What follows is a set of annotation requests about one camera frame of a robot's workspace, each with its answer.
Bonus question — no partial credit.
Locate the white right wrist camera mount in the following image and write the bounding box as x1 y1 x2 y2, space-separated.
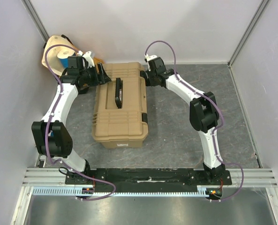
144 54 158 62

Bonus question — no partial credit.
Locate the blue paper towel roll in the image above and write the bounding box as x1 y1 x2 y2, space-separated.
57 49 75 68

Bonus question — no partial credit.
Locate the tan plastic tool box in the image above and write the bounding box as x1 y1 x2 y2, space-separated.
92 62 149 149

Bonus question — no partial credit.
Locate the grey slotted cable duct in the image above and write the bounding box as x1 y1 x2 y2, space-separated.
33 184 221 196

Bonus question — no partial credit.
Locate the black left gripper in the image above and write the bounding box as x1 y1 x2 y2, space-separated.
81 63 113 88

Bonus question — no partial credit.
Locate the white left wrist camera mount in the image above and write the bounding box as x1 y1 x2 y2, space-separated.
77 51 95 68

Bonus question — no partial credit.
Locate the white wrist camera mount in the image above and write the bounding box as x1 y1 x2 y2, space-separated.
144 54 158 62
77 51 95 68

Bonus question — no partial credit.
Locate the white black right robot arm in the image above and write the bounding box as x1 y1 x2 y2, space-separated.
145 54 225 185

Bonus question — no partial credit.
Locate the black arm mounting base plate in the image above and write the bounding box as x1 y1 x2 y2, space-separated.
65 167 233 192

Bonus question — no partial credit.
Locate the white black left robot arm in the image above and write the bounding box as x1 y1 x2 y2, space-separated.
31 56 111 184

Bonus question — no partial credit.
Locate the tan leather tool bag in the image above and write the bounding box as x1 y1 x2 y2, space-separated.
41 34 104 78

